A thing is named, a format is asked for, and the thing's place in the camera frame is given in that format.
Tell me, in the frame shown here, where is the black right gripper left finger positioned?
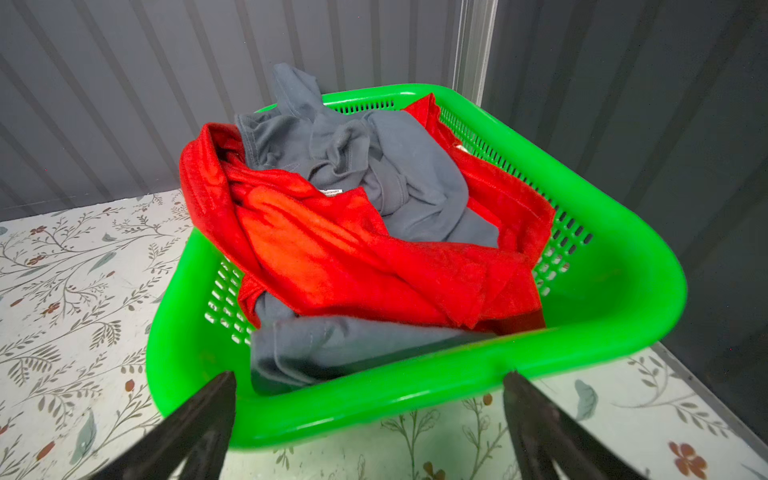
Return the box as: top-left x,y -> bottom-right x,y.
92,372 -> 237,479

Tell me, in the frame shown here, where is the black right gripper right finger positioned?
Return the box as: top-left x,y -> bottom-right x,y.
503,371 -> 642,479

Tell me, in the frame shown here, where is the red t-shirt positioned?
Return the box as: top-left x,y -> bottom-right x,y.
179,96 -> 554,334

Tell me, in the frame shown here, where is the green plastic laundry basket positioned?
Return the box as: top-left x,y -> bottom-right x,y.
145,84 -> 687,449

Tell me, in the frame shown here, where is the grey t-shirt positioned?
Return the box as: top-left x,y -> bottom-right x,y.
235,64 -> 499,394

